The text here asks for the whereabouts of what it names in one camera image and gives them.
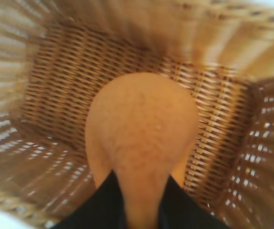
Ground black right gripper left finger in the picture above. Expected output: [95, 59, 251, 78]
[50, 170, 132, 229]

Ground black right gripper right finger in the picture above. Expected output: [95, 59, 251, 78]
[157, 176, 230, 229]

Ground knobby orange fruit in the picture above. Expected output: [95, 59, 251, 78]
[85, 72, 199, 229]

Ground brown woven wicker basket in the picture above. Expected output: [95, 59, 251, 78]
[0, 0, 274, 229]

